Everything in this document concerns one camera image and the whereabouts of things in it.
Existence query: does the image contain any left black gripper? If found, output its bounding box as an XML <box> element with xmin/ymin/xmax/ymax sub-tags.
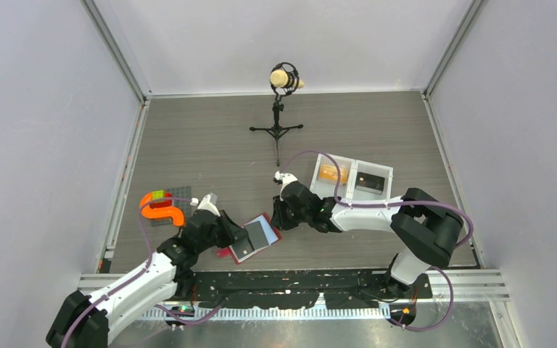
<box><xmin>197</xmin><ymin>210</ymin><xmax>247</xmax><ymax>253</ymax></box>

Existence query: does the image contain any black credit card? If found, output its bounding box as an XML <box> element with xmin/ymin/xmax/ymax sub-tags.
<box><xmin>355</xmin><ymin>172</ymin><xmax>386</xmax><ymax>194</ymax></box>
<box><xmin>228</xmin><ymin>239</ymin><xmax>255</xmax><ymax>264</ymax></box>
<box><xmin>244</xmin><ymin>221</ymin><xmax>269</xmax><ymax>250</ymax></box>

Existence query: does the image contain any red card holder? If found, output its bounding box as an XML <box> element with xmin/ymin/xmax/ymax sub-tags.
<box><xmin>215</xmin><ymin>212</ymin><xmax>281</xmax><ymax>265</ymax></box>

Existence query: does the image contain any orange credit card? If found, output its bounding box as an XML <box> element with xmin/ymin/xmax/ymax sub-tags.
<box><xmin>317</xmin><ymin>164</ymin><xmax>350</xmax><ymax>186</ymax></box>

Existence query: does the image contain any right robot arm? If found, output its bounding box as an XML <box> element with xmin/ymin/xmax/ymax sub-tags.
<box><xmin>271</xmin><ymin>181</ymin><xmax>466</xmax><ymax>298</ymax></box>

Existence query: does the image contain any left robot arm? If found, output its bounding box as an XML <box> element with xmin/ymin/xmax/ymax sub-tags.
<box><xmin>46</xmin><ymin>209</ymin><xmax>248</xmax><ymax>347</ymax></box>

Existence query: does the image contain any grey studded baseplate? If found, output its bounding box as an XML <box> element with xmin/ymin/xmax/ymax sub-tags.
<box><xmin>150</xmin><ymin>186</ymin><xmax>192</xmax><ymax>227</ymax></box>

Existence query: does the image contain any orange curved plastic piece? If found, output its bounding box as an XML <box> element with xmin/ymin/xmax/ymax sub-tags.
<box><xmin>139</xmin><ymin>192</ymin><xmax>185</xmax><ymax>227</ymax></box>

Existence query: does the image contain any red toy block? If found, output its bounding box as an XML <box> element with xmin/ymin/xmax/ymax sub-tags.
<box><xmin>149</xmin><ymin>192</ymin><xmax>173</xmax><ymax>209</ymax></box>

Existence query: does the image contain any green toy block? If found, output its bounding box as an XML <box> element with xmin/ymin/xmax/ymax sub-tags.
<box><xmin>151</xmin><ymin>190</ymin><xmax>166</xmax><ymax>201</ymax></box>

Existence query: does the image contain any white two-compartment tray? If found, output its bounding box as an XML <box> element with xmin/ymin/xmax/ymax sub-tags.
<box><xmin>310</xmin><ymin>154</ymin><xmax>394</xmax><ymax>201</ymax></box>

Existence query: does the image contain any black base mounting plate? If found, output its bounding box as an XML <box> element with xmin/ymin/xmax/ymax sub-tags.
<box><xmin>173</xmin><ymin>269</ymin><xmax>432</xmax><ymax>310</ymax></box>

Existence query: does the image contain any beige microphone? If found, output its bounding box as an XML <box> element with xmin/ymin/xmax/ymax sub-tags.
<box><xmin>269</xmin><ymin>69</ymin><xmax>305</xmax><ymax>89</ymax></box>

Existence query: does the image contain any black microphone tripod stand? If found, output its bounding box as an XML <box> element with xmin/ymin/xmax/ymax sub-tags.
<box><xmin>249</xmin><ymin>62</ymin><xmax>304</xmax><ymax>167</ymax></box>

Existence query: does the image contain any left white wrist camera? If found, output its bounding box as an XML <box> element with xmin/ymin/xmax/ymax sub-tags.
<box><xmin>190</xmin><ymin>193</ymin><xmax>220</xmax><ymax>217</ymax></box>

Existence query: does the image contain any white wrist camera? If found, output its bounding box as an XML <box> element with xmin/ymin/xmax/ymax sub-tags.
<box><xmin>273</xmin><ymin>171</ymin><xmax>298</xmax><ymax>190</ymax></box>
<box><xmin>190</xmin><ymin>193</ymin><xmax>220</xmax><ymax>217</ymax></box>

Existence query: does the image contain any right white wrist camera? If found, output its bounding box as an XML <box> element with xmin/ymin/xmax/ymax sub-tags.
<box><xmin>273</xmin><ymin>171</ymin><xmax>298</xmax><ymax>190</ymax></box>

